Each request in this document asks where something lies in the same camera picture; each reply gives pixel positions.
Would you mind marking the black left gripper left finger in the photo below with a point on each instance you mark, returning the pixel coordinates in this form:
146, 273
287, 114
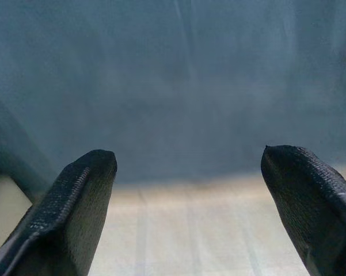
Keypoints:
60, 224

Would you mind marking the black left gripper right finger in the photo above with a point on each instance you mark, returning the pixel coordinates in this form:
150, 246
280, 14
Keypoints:
319, 218

